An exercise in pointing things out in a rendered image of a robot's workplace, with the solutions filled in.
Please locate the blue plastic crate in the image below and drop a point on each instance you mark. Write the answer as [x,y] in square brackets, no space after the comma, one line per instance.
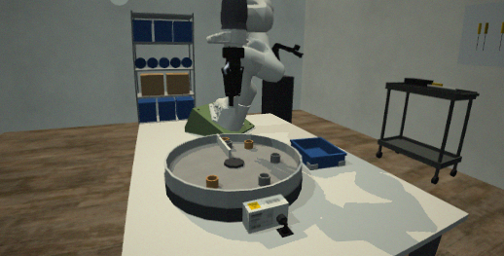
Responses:
[315,146]

